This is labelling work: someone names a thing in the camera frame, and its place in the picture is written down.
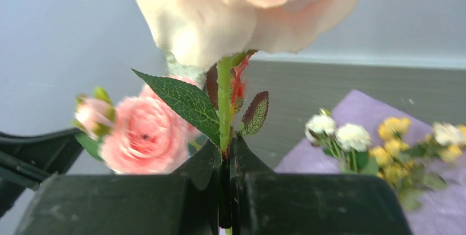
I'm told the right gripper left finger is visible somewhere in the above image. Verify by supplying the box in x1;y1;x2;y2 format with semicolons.
16;142;221;235

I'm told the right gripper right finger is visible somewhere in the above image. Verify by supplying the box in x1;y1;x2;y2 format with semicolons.
229;137;412;234

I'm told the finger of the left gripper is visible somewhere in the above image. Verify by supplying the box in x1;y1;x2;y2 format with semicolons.
1;128;83;217

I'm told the pink rose flower stem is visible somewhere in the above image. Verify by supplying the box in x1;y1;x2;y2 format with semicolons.
73;84;201;174

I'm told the white yellow flower stem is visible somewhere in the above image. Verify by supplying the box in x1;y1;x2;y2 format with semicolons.
304;109;379;175

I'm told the peach rose flower stem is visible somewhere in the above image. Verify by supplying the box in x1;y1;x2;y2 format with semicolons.
124;0;363;158

